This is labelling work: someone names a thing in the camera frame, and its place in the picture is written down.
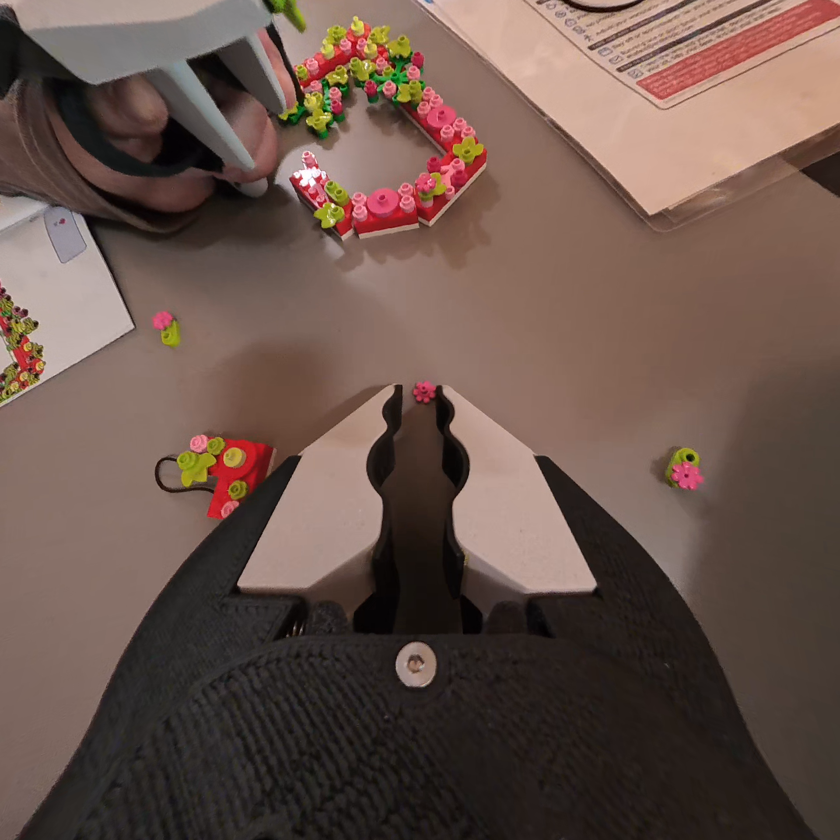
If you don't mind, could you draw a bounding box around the person's left hand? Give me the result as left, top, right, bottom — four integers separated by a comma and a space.
69, 26, 304, 214

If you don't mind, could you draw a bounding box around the red lego flower heart frame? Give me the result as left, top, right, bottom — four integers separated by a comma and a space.
279, 16, 490, 241

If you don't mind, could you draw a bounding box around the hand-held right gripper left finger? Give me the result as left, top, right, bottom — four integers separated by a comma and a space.
238, 384, 403, 627

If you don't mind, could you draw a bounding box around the small red lego flower segment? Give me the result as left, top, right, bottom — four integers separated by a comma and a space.
176, 433, 277, 521

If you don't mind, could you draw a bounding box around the white lego instruction sheet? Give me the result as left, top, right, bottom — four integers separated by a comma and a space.
0, 193, 137, 408

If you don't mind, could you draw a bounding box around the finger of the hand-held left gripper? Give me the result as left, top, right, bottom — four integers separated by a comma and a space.
13, 0, 277, 86

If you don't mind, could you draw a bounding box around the black elastic loop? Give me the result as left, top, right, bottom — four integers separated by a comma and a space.
154, 455, 217, 494

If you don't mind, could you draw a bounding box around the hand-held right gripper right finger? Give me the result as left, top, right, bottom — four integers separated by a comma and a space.
434, 385, 598, 618

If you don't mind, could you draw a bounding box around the laminated paper sheet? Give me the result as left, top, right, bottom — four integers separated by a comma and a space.
413, 0, 840, 232

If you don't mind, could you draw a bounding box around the person's left forearm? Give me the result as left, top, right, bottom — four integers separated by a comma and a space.
0, 13, 198, 235

